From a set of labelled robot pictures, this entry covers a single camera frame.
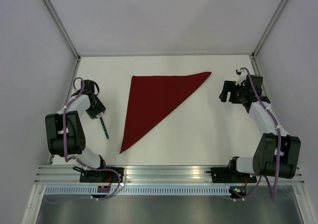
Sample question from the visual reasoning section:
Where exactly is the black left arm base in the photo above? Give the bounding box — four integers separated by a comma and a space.
79, 167, 125, 183

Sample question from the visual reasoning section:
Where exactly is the red cloth napkin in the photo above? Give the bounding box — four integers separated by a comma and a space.
120, 72, 212, 153

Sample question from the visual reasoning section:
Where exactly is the fork with green handle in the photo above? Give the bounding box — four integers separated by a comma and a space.
99, 117, 109, 139

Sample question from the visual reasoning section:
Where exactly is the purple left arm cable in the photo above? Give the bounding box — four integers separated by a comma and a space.
44, 77, 125, 204

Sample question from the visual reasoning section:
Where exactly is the aluminium frame post left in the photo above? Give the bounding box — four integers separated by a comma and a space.
34, 0, 81, 61

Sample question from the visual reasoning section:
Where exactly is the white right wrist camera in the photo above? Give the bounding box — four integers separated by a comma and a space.
236, 68, 249, 85

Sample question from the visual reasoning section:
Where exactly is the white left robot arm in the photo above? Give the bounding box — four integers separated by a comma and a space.
45, 77, 109, 182

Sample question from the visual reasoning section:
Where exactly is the white slotted cable duct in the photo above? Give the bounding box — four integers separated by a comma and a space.
44, 185, 230, 196

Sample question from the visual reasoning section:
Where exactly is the aluminium frame post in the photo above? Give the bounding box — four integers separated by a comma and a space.
34, 0, 81, 61
250, 0, 289, 61

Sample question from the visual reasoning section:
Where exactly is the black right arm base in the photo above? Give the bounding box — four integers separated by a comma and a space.
207, 167, 257, 184

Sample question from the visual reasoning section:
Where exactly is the aluminium frame post right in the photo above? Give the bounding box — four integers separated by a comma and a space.
250, 0, 289, 61

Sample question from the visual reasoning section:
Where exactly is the aluminium front rail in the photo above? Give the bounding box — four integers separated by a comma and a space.
34, 164, 306, 184

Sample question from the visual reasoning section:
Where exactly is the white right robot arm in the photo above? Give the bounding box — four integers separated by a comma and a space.
219, 75, 301, 182

